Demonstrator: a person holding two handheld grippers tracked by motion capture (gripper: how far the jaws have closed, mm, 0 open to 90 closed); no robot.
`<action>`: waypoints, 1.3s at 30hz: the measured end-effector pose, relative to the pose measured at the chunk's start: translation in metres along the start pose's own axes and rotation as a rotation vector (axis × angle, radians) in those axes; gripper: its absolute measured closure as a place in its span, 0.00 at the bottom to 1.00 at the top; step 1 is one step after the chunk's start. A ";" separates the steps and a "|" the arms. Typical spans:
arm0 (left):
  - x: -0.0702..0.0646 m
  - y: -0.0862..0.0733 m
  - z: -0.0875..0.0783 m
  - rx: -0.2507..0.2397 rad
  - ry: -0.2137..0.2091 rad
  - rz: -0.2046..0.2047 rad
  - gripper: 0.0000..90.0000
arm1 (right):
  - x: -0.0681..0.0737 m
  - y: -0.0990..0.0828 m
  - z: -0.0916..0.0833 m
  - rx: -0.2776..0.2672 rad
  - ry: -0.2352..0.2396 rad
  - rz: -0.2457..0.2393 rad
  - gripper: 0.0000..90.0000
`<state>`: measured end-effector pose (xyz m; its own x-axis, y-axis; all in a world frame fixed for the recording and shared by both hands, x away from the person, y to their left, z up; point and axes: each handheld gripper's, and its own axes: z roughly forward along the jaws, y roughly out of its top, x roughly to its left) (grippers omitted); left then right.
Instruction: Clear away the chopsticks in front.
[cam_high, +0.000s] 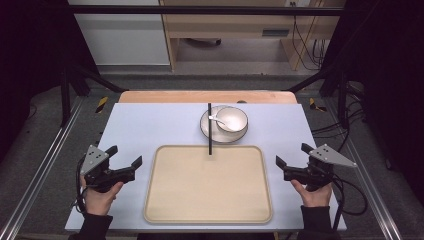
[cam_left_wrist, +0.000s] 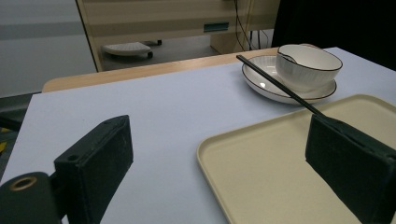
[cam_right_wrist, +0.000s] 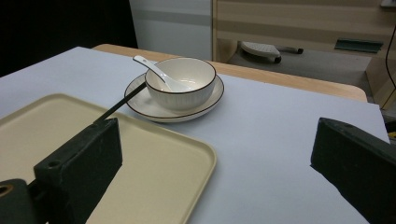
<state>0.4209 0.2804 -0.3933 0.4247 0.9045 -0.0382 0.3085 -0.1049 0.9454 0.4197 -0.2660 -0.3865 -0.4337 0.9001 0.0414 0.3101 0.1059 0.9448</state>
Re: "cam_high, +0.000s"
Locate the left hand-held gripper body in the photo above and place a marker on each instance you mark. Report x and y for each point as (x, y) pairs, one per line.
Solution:
(100, 173)

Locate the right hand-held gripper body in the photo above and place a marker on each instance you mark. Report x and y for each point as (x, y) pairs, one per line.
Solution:
(315, 173)

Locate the white plate with dark rim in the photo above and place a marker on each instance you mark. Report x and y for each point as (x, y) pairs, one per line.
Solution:
(222, 136)

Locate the white bowl with dark rim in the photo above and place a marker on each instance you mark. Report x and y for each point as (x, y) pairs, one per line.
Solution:
(235, 117)

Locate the white ceramic spoon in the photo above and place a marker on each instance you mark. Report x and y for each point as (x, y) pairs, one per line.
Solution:
(222, 122)

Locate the black chopsticks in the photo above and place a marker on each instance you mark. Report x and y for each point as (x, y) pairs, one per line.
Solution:
(210, 140)

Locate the beige tray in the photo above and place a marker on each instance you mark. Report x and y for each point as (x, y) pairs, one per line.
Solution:
(208, 186)

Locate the person's right hand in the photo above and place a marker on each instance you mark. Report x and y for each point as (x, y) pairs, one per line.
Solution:
(315, 197)

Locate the person's left hand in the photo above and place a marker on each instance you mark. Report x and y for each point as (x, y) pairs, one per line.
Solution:
(100, 201)

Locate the yellow black striped tape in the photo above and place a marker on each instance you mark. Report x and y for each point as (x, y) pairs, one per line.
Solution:
(102, 104)
(315, 106)

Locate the black metal stand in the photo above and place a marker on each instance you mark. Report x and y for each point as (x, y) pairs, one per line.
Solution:
(342, 100)
(65, 96)

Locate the wooden table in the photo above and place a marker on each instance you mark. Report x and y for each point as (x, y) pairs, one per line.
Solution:
(186, 97)

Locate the black curtain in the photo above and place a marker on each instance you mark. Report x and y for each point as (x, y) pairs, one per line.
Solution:
(30, 66)
(390, 83)

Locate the white cabinet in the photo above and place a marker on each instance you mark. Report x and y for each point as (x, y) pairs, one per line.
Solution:
(126, 40)

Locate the wooden desk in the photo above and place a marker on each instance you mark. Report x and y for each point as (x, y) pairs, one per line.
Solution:
(230, 23)

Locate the aluminium rail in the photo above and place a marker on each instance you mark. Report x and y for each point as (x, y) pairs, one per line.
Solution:
(370, 180)
(40, 166)

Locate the black horizontal frame bar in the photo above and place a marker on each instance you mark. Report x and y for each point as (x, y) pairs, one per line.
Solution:
(200, 10)

